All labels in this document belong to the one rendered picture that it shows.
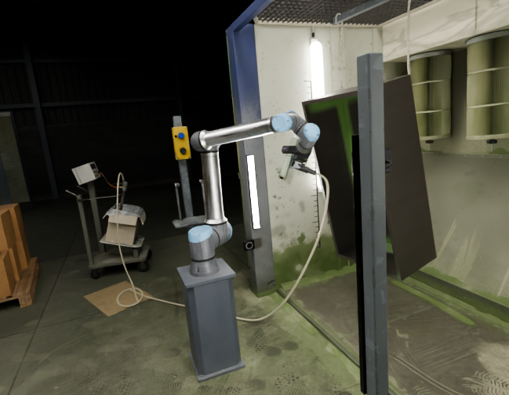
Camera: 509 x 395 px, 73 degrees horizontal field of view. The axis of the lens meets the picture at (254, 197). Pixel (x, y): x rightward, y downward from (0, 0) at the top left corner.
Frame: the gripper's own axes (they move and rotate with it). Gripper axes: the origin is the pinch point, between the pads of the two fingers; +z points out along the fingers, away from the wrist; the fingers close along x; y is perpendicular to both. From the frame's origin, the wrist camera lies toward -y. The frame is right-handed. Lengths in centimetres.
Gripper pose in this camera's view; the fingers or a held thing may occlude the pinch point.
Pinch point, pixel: (291, 164)
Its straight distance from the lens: 216.4
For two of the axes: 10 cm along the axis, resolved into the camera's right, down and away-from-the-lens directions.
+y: 9.4, 3.4, 0.1
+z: -1.6, 4.3, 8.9
